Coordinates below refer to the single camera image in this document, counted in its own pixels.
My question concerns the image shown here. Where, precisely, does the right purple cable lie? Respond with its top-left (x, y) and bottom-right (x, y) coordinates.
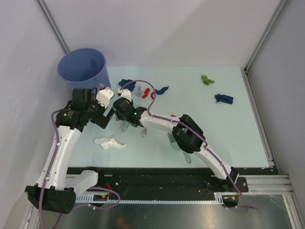
top-left (118, 80), bottom-right (258, 210)

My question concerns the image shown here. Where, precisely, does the green hand brush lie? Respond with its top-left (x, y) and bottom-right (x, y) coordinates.
top-left (167, 133), bottom-right (191, 164)

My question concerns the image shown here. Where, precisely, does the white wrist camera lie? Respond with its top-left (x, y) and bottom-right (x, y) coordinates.
top-left (117, 89), bottom-right (132, 101)
top-left (96, 87), bottom-right (114, 108)

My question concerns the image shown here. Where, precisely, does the left aluminium frame post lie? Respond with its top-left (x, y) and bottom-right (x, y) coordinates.
top-left (35, 0), bottom-right (70, 54)

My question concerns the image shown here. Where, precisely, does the aluminium frame post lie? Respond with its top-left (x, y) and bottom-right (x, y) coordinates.
top-left (35, 0), bottom-right (70, 54)
top-left (244, 0), bottom-right (290, 72)

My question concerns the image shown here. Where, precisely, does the blue plastic bucket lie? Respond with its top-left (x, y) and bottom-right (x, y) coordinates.
top-left (57, 48), bottom-right (111, 90)

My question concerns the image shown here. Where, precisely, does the green dustpan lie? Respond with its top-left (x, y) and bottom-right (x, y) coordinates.
top-left (122, 121), bottom-right (130, 132)

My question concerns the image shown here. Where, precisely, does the green paper scrap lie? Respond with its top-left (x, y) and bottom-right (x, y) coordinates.
top-left (201, 75), bottom-right (215, 85)

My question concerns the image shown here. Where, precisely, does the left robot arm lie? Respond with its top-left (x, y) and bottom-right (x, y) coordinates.
top-left (25, 87), bottom-right (114, 214)

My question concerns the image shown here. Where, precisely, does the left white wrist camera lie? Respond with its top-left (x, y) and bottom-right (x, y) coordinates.
top-left (96, 87), bottom-right (114, 108)

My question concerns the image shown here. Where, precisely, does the small dark blue scrap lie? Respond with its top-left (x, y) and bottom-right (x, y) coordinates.
top-left (155, 86), bottom-right (169, 95)

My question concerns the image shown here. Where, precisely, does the large dark blue scrap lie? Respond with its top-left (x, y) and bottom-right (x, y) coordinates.
top-left (118, 79), bottom-right (136, 92)

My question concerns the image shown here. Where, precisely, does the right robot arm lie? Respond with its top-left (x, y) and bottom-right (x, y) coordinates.
top-left (112, 98), bottom-right (241, 194)

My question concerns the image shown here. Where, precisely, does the perforated cable duct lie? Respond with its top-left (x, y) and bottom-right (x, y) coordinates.
top-left (76, 192), bottom-right (239, 205)

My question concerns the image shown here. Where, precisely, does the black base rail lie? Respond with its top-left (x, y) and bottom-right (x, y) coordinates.
top-left (66, 167), bottom-right (278, 203)

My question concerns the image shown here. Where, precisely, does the grey paper scrap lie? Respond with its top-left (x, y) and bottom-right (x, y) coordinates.
top-left (141, 128), bottom-right (147, 137)
top-left (135, 85), bottom-right (143, 97)

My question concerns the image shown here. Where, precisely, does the white paper scrap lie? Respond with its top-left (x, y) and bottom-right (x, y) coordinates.
top-left (94, 137), bottom-right (126, 149)

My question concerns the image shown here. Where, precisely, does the right aluminium frame post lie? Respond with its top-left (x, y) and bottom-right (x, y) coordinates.
top-left (244, 0), bottom-right (290, 72)

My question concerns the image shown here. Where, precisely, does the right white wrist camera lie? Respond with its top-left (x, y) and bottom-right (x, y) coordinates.
top-left (117, 89), bottom-right (132, 101)

